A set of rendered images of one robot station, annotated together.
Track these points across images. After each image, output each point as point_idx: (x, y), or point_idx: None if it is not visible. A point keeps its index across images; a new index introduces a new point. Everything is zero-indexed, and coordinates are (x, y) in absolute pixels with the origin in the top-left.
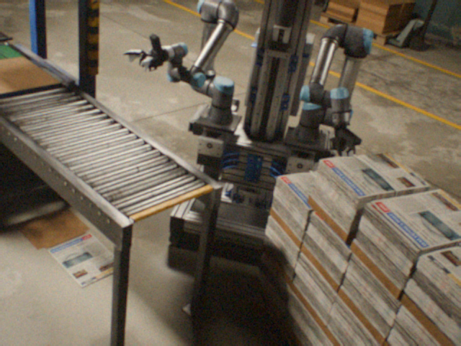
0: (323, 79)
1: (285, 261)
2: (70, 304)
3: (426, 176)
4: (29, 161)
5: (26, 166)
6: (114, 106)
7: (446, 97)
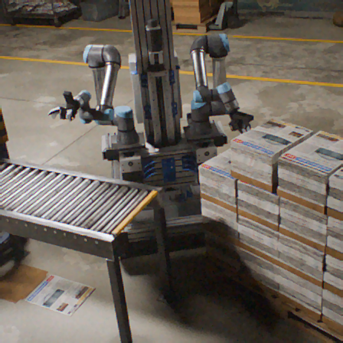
0: (205, 81)
1: (227, 227)
2: (69, 331)
3: None
4: (0, 226)
5: None
6: None
7: (278, 60)
